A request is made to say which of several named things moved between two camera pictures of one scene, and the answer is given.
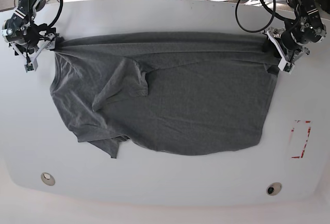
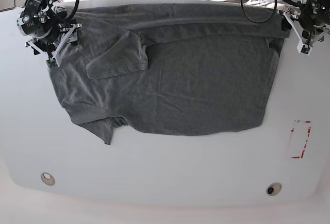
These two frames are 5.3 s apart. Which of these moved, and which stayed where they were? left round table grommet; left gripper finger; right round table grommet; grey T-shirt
Moved: left gripper finger; grey T-shirt
Stayed: left round table grommet; right round table grommet
